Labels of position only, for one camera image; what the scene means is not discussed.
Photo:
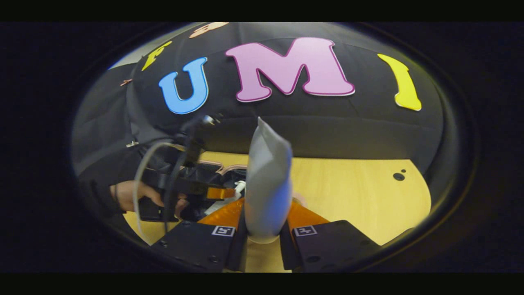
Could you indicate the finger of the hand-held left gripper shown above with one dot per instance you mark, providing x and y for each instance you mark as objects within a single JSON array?
[{"x": 221, "y": 193}]

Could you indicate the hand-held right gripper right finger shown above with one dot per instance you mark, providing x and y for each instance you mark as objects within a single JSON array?
[{"x": 327, "y": 246}]

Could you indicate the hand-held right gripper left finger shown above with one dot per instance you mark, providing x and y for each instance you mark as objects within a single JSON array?
[{"x": 192, "y": 246}]

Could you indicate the pink suitcase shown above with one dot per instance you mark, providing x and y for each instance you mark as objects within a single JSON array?
[{"x": 233, "y": 168}]

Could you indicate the silver metal clip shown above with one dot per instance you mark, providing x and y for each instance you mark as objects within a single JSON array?
[{"x": 132, "y": 144}]

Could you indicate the copper metal clip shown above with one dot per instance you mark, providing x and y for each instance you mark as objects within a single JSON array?
[{"x": 126, "y": 82}]

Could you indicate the black backdrop cloth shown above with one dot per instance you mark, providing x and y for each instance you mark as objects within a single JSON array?
[{"x": 348, "y": 127}]

